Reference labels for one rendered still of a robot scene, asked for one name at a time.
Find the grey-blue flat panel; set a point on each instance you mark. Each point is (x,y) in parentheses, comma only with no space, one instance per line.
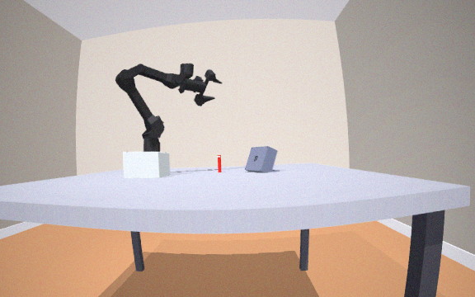
(261,159)

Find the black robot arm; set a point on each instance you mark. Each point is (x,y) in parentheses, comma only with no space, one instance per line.
(153,124)

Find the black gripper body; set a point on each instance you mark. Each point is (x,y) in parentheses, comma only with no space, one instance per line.
(201,86)

